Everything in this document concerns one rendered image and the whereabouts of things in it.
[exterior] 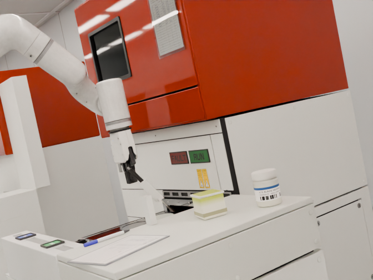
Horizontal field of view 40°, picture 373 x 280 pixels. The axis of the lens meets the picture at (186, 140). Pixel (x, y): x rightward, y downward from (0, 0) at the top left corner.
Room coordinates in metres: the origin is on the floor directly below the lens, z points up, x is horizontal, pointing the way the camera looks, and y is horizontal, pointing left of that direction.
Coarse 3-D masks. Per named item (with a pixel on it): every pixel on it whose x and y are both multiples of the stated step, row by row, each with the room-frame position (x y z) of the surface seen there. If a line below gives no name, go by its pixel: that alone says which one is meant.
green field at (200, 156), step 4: (192, 152) 1.83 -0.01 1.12; (196, 152) 1.81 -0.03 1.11; (200, 152) 1.79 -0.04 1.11; (204, 152) 1.77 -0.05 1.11; (192, 156) 1.84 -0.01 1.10; (196, 156) 1.82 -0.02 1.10; (200, 156) 1.80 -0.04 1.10; (204, 156) 1.78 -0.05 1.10; (192, 160) 1.84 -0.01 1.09; (196, 160) 1.82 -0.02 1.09; (200, 160) 1.80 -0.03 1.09; (204, 160) 1.78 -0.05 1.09; (208, 160) 1.76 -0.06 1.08
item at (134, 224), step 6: (132, 222) 1.89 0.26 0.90; (138, 222) 1.88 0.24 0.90; (144, 222) 1.85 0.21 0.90; (114, 228) 1.85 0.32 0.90; (120, 228) 1.82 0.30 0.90; (126, 228) 1.81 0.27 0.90; (132, 228) 1.79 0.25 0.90; (96, 234) 1.81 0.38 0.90; (102, 234) 1.79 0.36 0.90; (108, 234) 1.77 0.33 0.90
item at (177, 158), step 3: (171, 153) 1.95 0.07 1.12; (174, 153) 1.93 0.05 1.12; (177, 153) 1.92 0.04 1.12; (180, 153) 1.90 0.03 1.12; (183, 153) 1.88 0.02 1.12; (171, 156) 1.95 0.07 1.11; (174, 156) 1.93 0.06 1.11; (177, 156) 1.92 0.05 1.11; (180, 156) 1.90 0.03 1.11; (183, 156) 1.89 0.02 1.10; (171, 159) 1.96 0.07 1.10; (174, 159) 1.94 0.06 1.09; (177, 159) 1.92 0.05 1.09; (180, 159) 1.90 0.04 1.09; (183, 159) 1.89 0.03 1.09; (186, 159) 1.87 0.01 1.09; (174, 162) 1.94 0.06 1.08; (177, 162) 1.93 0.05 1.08; (180, 162) 1.91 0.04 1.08; (183, 162) 1.89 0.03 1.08; (186, 162) 1.87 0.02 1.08
